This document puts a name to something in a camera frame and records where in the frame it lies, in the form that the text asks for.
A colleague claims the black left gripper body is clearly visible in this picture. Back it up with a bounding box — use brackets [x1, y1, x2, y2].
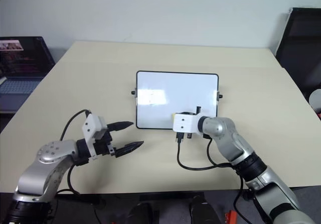
[94, 131, 118, 157]

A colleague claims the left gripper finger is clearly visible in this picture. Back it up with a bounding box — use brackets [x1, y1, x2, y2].
[107, 121, 133, 133]
[115, 141, 144, 158]

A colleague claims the black-framed tabletop whiteboard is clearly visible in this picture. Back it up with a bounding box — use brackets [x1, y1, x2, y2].
[130, 70, 224, 130]

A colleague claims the dark rounded shape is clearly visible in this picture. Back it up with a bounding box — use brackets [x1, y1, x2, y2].
[127, 200, 154, 224]
[188, 195, 222, 224]

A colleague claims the open blue laptop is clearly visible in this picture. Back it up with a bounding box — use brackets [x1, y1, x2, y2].
[0, 36, 56, 114]

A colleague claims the orange plastic object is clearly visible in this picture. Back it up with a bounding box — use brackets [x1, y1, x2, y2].
[225, 209, 238, 224]

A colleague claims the black flat panel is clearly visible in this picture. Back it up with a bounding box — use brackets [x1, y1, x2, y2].
[274, 7, 321, 102]

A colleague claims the grey round object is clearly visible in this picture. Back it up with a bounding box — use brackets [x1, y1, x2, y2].
[308, 88, 321, 109]

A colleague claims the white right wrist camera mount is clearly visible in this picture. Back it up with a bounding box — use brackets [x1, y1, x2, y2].
[173, 111, 202, 135]

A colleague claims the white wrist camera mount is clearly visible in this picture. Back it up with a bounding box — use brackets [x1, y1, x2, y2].
[173, 111, 202, 135]
[81, 113, 107, 161]

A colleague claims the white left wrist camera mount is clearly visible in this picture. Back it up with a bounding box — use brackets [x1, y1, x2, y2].
[81, 113, 107, 161]

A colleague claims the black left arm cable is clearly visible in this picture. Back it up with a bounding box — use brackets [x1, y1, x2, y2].
[56, 109, 91, 196]

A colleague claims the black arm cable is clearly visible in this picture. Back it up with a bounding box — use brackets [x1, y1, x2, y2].
[176, 133, 254, 224]
[56, 109, 91, 196]

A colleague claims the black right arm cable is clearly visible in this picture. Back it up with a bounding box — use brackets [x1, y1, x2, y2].
[176, 133, 254, 224]

